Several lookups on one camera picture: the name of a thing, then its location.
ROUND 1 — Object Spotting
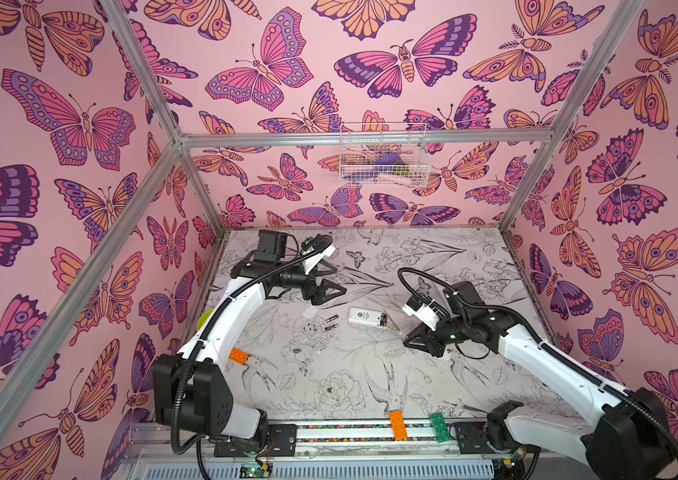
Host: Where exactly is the white battery cover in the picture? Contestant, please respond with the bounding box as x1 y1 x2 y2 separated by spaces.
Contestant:
302 306 319 319

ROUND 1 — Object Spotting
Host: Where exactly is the small white remote control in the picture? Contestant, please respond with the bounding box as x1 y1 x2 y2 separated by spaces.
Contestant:
347 307 388 329

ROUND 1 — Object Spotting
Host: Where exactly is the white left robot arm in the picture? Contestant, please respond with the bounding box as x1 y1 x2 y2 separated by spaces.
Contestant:
152 230 346 479

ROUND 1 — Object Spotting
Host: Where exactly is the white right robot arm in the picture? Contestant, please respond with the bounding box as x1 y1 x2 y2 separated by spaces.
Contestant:
397 267 678 479

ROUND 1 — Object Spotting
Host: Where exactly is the orange lego brick on table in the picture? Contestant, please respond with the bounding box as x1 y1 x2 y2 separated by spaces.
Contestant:
228 348 250 365

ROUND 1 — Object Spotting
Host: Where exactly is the green plastic bowl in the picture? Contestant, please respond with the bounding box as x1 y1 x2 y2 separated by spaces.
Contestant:
196 308 214 332

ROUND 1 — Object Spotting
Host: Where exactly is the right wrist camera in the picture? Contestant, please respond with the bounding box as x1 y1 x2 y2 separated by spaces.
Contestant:
402 293 441 331

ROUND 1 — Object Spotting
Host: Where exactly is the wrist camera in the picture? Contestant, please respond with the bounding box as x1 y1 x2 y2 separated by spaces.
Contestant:
402 293 441 331
253 230 289 263

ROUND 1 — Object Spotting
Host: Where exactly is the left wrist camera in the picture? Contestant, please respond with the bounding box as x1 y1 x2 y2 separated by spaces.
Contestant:
253 230 289 263

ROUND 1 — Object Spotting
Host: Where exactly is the orange lego brick on rail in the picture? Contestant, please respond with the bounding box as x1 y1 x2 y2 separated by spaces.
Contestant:
388 410 408 441

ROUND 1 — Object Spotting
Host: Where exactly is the green lego brick on rail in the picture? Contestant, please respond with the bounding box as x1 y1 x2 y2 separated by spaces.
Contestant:
429 412 452 443

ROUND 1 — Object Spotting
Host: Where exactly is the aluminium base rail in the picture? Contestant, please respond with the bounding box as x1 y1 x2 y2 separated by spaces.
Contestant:
116 416 634 480

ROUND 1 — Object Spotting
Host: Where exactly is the clear wall basket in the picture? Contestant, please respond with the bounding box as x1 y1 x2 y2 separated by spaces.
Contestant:
336 123 431 189

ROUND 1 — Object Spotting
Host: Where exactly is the aluminium frame post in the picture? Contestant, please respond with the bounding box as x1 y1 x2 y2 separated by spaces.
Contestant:
98 0 226 235

